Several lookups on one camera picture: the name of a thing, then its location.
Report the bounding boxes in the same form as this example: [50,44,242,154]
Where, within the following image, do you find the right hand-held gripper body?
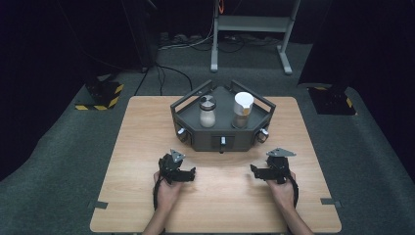
[265,147,298,185]

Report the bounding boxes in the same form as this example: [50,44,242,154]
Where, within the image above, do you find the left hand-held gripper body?
[158,148,186,184]

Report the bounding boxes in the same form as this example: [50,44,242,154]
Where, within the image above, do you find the glass shaker with metal lid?
[199,95,217,129]

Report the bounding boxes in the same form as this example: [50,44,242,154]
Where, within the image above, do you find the tall jar with white lid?
[231,91,255,129]

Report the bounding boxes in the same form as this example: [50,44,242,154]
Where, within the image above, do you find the dark grey corner rack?
[169,79,277,154]

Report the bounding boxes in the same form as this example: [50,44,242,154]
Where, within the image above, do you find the person's left hand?
[153,170,184,211]

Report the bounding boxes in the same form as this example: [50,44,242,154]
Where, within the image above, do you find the person's right hand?
[266,171,297,209]

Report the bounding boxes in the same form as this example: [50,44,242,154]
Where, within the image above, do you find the grey tape piece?
[320,197,343,209]
[87,200,109,211]

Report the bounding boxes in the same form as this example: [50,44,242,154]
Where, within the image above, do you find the black yellow striped base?
[307,85,357,117]
[74,80,125,112]

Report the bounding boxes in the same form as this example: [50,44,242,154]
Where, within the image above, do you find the grey metal stand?
[209,0,301,75]

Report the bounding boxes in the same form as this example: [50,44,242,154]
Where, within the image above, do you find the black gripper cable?
[152,177,166,234]
[288,175,300,209]

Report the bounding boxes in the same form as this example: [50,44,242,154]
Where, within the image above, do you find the black floor cable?
[134,63,194,96]

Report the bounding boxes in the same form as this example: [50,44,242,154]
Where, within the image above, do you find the white floor cable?
[159,19,216,51]

